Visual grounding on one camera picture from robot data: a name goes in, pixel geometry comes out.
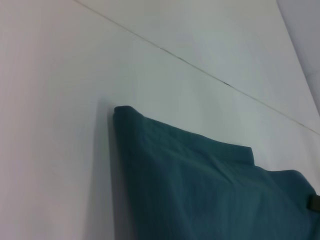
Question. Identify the teal blue t-shirt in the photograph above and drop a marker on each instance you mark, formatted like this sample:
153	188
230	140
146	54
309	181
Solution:
212	187

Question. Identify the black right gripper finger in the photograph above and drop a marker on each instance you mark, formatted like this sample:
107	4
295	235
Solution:
314	202

